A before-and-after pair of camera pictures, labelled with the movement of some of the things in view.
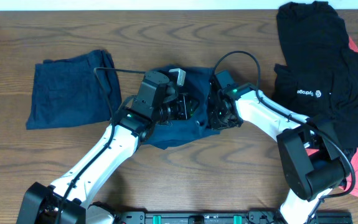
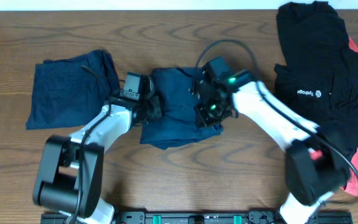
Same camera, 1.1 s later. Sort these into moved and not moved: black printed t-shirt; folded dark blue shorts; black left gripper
Moved: black left gripper
Not moved: black printed t-shirt; folded dark blue shorts
